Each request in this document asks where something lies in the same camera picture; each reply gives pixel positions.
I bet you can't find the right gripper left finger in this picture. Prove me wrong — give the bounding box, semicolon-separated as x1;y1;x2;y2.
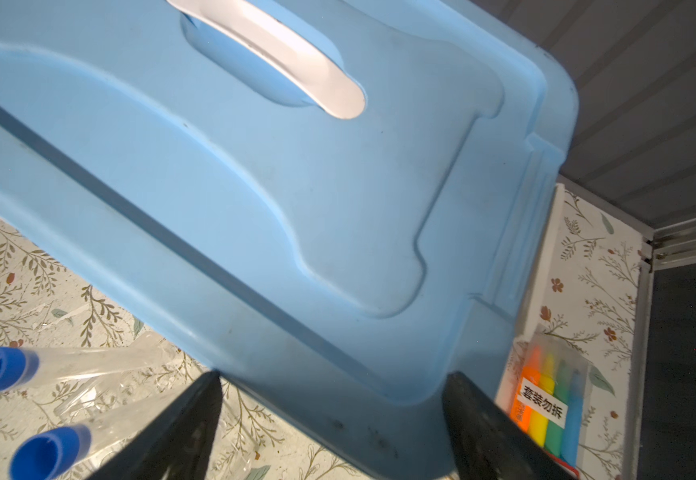
91;370;223;480

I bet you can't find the blue plastic bin lid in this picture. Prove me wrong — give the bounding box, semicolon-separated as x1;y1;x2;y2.
0;1;579;479

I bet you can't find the colourful marker pack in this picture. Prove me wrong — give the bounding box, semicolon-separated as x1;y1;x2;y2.
509;330;590;479

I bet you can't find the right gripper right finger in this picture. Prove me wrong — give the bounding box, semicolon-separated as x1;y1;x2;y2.
442;372;573;480

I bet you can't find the clear plastic test tube rack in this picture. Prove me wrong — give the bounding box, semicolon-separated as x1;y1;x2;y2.
54;318;260;479

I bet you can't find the test tube blue cap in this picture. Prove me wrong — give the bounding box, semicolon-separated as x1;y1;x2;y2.
8;395;193;480
0;341;174;392

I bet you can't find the white plastic storage bin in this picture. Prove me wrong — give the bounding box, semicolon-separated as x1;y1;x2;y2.
495;183;566;413

